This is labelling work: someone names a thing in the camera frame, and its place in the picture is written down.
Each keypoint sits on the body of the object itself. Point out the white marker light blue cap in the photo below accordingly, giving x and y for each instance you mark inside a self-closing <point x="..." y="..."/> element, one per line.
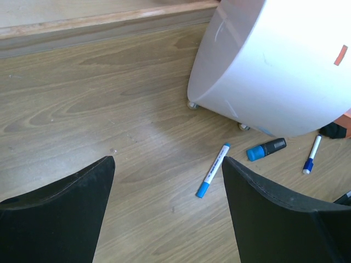
<point x="213" y="170"/>

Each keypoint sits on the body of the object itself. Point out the white rounded drawer organizer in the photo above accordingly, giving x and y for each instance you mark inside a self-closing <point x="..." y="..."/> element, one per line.
<point x="280" y="67"/>

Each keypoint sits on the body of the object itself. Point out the black highlighter blue cap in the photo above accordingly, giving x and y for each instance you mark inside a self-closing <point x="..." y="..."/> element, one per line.
<point x="265" y="149"/>

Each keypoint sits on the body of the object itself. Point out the black cloth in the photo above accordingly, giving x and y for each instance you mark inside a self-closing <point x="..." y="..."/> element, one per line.
<point x="335" y="131"/>

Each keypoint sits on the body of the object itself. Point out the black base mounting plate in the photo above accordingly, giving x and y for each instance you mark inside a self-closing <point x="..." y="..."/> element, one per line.
<point x="344" y="198"/>

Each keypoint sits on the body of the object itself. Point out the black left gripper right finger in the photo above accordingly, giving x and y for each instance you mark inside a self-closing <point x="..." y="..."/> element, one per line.
<point x="275" y="224"/>

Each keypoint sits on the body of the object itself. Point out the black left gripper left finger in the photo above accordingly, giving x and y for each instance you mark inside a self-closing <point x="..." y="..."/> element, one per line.
<point x="59" y="222"/>

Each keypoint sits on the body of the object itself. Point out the white marker dark blue cap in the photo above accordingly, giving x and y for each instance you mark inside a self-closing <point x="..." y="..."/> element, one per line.
<point x="308" y="166"/>

